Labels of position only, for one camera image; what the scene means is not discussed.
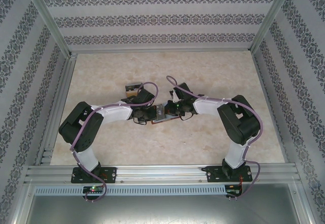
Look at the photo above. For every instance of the silver VIP card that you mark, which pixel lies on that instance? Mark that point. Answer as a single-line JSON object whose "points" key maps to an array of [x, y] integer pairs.
{"points": [[160, 112]]}

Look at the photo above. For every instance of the brown leather card holder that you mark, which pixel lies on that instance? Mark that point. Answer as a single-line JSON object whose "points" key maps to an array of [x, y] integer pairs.
{"points": [[167, 119]]}

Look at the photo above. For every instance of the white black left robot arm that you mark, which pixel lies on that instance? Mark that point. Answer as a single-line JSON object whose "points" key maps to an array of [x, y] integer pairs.
{"points": [[111, 112]]}

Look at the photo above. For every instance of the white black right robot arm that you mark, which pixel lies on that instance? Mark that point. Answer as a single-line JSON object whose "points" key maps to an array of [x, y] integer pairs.
{"points": [[210, 106]]}

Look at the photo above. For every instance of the green controller board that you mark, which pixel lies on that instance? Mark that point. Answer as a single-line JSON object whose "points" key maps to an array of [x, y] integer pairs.
{"points": [[94, 189], [233, 191]]}

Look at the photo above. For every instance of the grey metal shelf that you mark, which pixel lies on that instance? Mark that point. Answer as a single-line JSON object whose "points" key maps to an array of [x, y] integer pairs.
{"points": [[177, 208]]}

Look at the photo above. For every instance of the aluminium front mounting rail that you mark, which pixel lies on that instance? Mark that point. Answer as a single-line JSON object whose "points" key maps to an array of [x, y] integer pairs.
{"points": [[162, 170]]}

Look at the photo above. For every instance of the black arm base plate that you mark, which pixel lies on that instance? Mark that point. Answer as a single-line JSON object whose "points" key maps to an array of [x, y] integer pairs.
{"points": [[213, 174], [109, 174]]}

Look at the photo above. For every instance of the aluminium side floor rail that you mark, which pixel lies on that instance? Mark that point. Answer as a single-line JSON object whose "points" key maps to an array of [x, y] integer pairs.
{"points": [[58, 107]]}

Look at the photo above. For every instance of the aluminium frame post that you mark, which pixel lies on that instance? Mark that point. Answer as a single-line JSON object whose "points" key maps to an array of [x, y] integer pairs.
{"points": [[302, 196], [48, 18], [271, 18]]}

